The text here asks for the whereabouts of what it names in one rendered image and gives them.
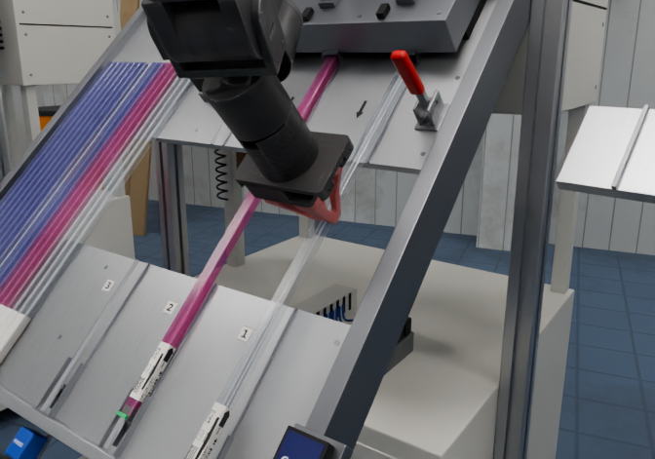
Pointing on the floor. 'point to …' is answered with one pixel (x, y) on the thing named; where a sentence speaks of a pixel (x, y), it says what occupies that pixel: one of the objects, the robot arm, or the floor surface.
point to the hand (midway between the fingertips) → (327, 213)
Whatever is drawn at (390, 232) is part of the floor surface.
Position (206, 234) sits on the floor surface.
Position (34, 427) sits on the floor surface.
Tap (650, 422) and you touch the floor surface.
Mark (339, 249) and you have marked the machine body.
